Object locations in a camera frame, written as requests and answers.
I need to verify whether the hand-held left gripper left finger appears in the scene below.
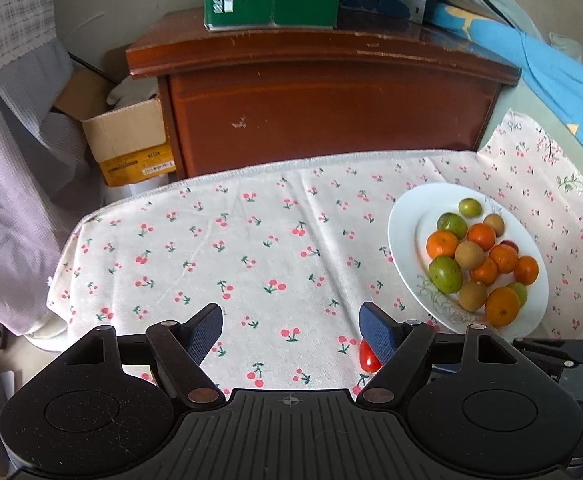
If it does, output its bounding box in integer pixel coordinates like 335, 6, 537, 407
54, 302, 227, 410

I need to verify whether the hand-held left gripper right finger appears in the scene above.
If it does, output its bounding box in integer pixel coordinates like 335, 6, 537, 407
355, 301, 528, 409

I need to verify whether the white plate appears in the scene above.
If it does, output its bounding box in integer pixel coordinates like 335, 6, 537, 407
387, 182, 549, 337

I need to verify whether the cherry print tablecloth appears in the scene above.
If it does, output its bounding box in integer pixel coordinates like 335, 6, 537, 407
46, 109, 583, 396

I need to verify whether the white round base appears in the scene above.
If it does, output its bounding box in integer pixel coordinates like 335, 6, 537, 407
21, 316, 70, 353

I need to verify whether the cardboard box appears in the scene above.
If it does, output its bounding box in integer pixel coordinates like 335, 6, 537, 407
51, 67, 178, 188

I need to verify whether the lilac checked cloth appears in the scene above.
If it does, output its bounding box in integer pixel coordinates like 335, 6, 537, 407
0, 37, 99, 337

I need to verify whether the brown wooden cabinet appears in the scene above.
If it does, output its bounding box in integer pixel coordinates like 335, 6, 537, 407
125, 9, 522, 181

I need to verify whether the white cloth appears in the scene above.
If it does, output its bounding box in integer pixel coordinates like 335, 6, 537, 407
105, 75, 161, 111

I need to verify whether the grey-green bed sheet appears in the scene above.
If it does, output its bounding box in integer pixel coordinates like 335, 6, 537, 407
481, 32, 583, 201

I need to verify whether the blue printed blanket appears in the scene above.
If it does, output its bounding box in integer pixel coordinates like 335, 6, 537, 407
424, 2, 583, 191

